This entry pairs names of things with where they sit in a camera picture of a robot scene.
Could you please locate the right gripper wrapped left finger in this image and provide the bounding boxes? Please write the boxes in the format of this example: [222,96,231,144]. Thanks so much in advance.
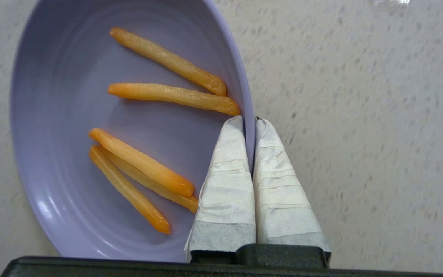
[185,115,256,263]

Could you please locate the right gripper wrapped right finger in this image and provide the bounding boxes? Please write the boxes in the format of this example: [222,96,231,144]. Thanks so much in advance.
[253,117,331,262]

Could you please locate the purple plate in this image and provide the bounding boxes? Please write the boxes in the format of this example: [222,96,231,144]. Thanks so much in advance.
[9,0,255,263]

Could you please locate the golden bread stick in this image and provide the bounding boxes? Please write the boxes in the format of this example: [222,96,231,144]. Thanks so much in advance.
[108,83,241,116]
[98,145,199,214]
[88,128,195,197]
[109,27,227,97]

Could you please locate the orange food sticks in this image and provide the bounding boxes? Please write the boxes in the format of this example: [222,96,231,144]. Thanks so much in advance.
[89,146,172,235]

